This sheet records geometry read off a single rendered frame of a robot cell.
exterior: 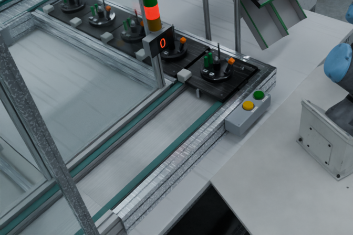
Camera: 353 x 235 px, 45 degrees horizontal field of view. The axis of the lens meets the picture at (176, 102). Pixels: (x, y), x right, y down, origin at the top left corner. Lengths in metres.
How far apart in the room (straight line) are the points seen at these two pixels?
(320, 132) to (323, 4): 2.63
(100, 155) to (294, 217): 0.71
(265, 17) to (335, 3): 2.20
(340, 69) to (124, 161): 0.80
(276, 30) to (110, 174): 0.94
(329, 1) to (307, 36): 1.95
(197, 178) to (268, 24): 0.75
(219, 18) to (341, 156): 1.11
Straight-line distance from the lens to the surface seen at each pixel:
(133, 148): 1.61
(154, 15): 1.51
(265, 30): 1.89
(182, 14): 2.37
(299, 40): 2.14
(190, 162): 1.55
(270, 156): 1.61
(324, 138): 1.51
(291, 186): 1.54
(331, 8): 4.01
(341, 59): 1.40
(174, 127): 1.65
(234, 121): 1.59
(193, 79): 1.76
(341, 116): 1.49
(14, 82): 0.86
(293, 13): 2.03
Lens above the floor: 2.12
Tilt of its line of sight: 44 degrees down
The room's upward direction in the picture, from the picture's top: 10 degrees counter-clockwise
